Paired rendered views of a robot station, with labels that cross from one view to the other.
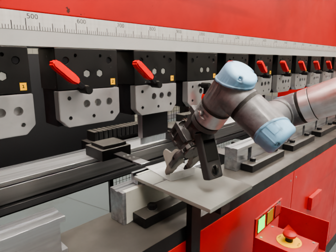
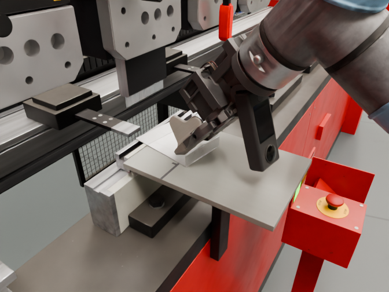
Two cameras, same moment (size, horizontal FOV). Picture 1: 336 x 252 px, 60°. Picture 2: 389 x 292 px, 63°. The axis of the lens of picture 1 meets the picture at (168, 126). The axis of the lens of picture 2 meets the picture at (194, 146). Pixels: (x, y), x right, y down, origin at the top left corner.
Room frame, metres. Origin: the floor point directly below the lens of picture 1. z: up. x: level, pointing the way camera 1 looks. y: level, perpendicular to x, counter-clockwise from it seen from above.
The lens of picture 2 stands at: (0.31, 0.07, 1.31)
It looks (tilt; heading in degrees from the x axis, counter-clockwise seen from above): 33 degrees down; 348
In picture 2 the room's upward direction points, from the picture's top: straight up
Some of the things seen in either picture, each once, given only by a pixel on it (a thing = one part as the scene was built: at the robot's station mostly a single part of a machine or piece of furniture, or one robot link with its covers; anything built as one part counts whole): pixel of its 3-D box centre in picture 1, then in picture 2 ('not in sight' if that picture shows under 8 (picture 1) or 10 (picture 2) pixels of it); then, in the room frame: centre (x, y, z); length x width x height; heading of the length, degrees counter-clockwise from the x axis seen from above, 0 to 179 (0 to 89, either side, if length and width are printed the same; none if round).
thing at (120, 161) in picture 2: (159, 169); (157, 137); (0.85, 0.03, 0.99); 0.20 x 0.03 x 0.03; 135
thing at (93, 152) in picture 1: (120, 152); (87, 111); (0.95, 0.16, 1.01); 0.26 x 0.12 x 0.05; 45
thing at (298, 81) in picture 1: (293, 72); not in sight; (1.53, -0.65, 1.26); 0.15 x 0.09 x 0.17; 135
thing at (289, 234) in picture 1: (289, 237); (333, 203); (0.79, -0.37, 0.79); 0.04 x 0.04 x 0.04
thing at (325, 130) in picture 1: (324, 129); not in sight; (1.79, -0.99, 0.89); 0.30 x 0.05 x 0.03; 135
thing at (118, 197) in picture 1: (166, 185); (168, 156); (0.88, 0.00, 0.92); 0.39 x 0.06 x 0.10; 135
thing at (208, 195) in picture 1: (191, 182); (217, 163); (0.73, -0.06, 1.00); 0.26 x 0.18 x 0.01; 45
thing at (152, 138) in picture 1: (153, 125); (143, 70); (0.84, 0.04, 1.13); 0.10 x 0.02 x 0.10; 135
